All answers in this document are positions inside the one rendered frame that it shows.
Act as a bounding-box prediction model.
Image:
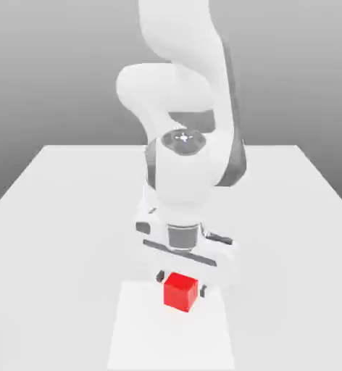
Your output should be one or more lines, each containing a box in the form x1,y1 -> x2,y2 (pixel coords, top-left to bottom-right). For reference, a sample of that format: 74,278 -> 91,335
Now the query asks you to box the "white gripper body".
140,236 -> 237,291

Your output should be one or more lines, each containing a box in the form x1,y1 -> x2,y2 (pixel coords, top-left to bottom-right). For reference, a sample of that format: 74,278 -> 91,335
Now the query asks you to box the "small red cube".
162,271 -> 200,314

